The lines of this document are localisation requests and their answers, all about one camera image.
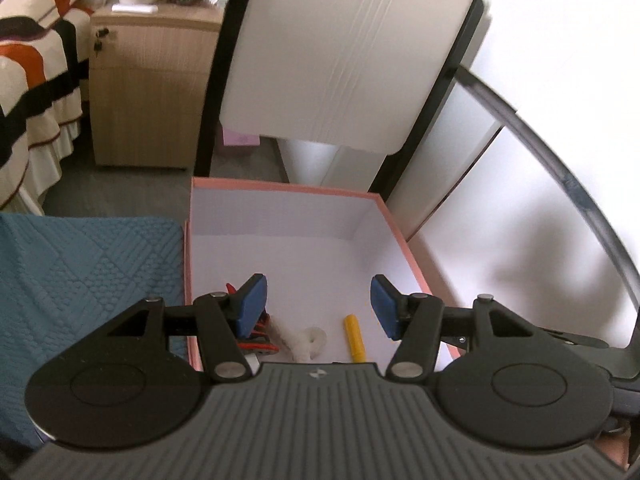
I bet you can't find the wooden nightstand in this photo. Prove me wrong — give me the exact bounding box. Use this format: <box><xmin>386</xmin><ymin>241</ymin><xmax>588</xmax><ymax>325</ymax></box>
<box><xmin>89</xmin><ymin>2</ymin><xmax>223</xmax><ymax>171</ymax></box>

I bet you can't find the striped bed blanket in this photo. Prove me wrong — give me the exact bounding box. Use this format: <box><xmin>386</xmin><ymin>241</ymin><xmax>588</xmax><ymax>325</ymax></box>
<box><xmin>0</xmin><ymin>0</ymin><xmax>103</xmax><ymax>211</ymax></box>

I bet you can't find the white folding chair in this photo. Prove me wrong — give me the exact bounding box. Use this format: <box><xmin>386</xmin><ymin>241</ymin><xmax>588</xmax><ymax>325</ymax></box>
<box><xmin>194</xmin><ymin>0</ymin><xmax>506</xmax><ymax>241</ymax></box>

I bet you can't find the black curved metal tube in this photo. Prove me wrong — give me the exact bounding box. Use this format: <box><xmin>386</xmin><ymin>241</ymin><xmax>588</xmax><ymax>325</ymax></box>
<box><xmin>452</xmin><ymin>65</ymin><xmax>640</xmax><ymax>381</ymax></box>

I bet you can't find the red and black tool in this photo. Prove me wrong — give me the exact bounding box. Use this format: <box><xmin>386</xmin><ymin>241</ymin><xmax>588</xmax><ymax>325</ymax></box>
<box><xmin>225</xmin><ymin>282</ymin><xmax>278</xmax><ymax>358</ymax></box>

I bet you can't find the yellow screwdriver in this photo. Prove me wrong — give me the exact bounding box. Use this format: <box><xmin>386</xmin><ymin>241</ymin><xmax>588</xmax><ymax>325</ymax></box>
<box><xmin>342</xmin><ymin>314</ymin><xmax>367</xmax><ymax>362</ymax></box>

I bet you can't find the pink cardboard box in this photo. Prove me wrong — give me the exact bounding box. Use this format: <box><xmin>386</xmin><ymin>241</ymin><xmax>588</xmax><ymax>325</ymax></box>
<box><xmin>182</xmin><ymin>176</ymin><xmax>463</xmax><ymax>373</ymax></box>

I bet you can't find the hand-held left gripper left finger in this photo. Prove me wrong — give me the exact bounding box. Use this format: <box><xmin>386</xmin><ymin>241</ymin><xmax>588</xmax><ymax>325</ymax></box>
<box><xmin>102</xmin><ymin>272</ymin><xmax>268</xmax><ymax>383</ymax></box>

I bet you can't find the blue quilted chair cover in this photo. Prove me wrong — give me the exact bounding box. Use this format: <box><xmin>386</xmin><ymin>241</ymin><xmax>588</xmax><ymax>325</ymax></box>
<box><xmin>0</xmin><ymin>212</ymin><xmax>193</xmax><ymax>453</ymax></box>

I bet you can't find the white plastic hook piece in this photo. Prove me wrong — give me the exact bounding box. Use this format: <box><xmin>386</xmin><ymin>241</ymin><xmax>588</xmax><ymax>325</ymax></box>
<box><xmin>272</xmin><ymin>326</ymin><xmax>328</xmax><ymax>362</ymax></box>

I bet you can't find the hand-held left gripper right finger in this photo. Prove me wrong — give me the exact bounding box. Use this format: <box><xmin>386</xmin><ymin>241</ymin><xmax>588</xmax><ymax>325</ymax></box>
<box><xmin>370</xmin><ymin>274</ymin><xmax>538</xmax><ymax>382</ymax></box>

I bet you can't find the pink paper bag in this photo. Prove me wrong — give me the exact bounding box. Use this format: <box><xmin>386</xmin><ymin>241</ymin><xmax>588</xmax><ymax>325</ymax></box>
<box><xmin>220</xmin><ymin>127</ymin><xmax>262</xmax><ymax>148</ymax></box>

